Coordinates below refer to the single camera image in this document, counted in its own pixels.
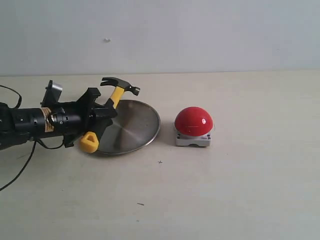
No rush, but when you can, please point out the yellow black claw hammer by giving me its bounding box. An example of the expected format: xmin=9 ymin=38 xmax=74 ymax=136
xmin=79 ymin=77 xmax=141 ymax=154

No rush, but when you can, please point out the round stainless steel plate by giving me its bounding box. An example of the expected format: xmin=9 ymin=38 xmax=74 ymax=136
xmin=97 ymin=99 xmax=161 ymax=155

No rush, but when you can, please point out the black cable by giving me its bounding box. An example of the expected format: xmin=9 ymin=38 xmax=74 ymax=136
xmin=0 ymin=84 xmax=66 ymax=192

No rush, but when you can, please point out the red dome push button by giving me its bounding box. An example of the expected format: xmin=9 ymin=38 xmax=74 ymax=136
xmin=174 ymin=106 xmax=215 ymax=147

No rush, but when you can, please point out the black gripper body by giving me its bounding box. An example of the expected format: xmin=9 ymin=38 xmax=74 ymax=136
xmin=51 ymin=96 xmax=96 ymax=148

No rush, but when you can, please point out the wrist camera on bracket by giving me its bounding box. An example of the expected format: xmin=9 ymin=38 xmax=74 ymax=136
xmin=40 ymin=80 xmax=63 ymax=108

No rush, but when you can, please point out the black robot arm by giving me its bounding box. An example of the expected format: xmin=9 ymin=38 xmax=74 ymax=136
xmin=0 ymin=86 xmax=117 ymax=150

